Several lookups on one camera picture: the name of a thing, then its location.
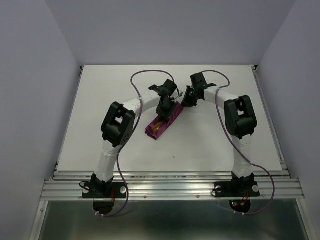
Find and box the purple cloth napkin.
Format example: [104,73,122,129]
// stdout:
[145,102,184,140]

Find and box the gold knife dark handle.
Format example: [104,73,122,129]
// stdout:
[151,122,163,134]

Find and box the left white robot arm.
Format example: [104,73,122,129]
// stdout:
[89,79,178,198]

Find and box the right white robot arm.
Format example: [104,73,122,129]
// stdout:
[182,70,258,198]

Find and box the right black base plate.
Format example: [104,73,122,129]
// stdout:
[211,181,261,199]

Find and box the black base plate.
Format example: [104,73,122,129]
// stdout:
[79,181,127,199]
[211,181,261,199]

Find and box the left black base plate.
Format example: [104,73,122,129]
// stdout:
[79,181,127,199]

